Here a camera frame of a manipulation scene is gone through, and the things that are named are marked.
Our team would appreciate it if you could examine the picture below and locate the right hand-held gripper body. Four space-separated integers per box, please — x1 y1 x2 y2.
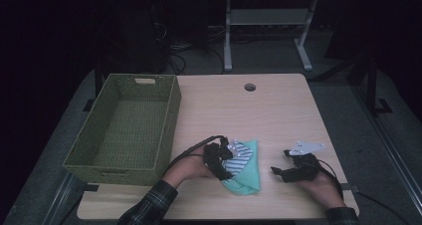
283 139 326 183

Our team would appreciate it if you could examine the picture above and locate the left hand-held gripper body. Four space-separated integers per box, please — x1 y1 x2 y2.
203 138 242 166

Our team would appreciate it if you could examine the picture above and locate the mint green striped garment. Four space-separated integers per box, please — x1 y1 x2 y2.
220 138 261 196

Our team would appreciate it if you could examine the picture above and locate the person's right hand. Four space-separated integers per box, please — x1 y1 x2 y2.
296 173 346 210

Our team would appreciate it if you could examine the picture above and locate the person's left hand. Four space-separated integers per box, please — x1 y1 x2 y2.
161 145 216 189

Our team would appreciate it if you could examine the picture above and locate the green woven basket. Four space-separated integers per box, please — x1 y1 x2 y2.
63 73 182 187

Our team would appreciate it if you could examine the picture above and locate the dark metal stand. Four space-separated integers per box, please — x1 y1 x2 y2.
347 52 393 117

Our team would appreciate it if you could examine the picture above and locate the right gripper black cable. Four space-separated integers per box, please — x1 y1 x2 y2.
315 158 345 201

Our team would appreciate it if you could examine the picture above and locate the black floor cable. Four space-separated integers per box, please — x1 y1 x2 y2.
356 191 412 225

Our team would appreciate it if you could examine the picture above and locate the grey metal floor rail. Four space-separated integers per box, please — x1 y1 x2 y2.
351 85 422 216
41 171 88 225

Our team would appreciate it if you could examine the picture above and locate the bundle of floor cables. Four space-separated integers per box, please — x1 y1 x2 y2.
152 22 227 76

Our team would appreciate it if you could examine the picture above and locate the white metal frame table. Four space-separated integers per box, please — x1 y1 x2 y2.
211 0 366 73

